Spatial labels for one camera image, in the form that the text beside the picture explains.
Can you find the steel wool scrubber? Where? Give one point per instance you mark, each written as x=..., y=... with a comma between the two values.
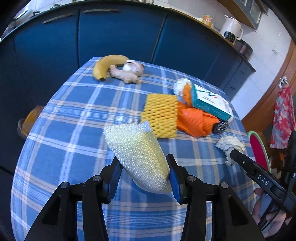
x=219, y=127

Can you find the garlic bulb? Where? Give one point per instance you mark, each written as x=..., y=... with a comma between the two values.
x=133, y=67

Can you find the person's right hand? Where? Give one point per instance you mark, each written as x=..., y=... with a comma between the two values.
x=256, y=204

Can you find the red bin with green rim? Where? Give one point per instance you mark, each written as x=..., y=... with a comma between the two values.
x=256, y=148

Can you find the yellow can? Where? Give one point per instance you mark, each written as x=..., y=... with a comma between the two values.
x=207, y=19

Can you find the dark rice cooker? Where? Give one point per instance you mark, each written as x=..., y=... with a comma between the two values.
x=245, y=48

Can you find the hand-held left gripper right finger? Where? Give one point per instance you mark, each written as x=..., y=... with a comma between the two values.
x=175, y=186

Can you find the blue plaid tablecloth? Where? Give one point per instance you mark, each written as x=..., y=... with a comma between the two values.
x=81, y=115

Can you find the white electric kettle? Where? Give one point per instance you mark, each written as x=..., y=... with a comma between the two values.
x=230, y=26

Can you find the teal and white carton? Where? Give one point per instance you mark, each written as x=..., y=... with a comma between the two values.
x=208, y=102

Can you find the wall hook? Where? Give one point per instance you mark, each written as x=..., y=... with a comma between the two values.
x=284, y=81

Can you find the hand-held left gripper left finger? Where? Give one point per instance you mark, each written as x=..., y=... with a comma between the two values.
x=115, y=177

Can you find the ginger root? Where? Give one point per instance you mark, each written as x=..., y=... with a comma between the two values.
x=122, y=75

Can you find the red floral cloth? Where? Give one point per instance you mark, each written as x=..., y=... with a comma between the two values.
x=282, y=111

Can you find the wooden door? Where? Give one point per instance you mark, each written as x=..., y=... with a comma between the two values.
x=261, y=109

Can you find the orange foam fruit net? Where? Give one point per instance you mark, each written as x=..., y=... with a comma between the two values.
x=192, y=120

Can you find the yellow banana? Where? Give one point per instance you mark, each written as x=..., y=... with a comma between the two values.
x=101, y=67

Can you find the wooden wall cabinet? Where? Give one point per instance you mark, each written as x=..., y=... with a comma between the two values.
x=249, y=11

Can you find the yellow foam fruit net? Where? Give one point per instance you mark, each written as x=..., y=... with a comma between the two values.
x=159, y=113

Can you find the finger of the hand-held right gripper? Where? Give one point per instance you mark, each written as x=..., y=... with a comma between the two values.
x=240, y=158

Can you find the white tissue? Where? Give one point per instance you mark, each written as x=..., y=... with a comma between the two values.
x=229, y=143

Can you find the bubble wrap piece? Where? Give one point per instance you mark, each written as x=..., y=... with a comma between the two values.
x=138, y=157

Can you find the brown round container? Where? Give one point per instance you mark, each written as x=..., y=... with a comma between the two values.
x=31, y=120

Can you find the crumpled white plastic wrap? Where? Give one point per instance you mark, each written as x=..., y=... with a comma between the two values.
x=181, y=84

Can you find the blue kitchen cabinet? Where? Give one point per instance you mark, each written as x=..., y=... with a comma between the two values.
x=115, y=34

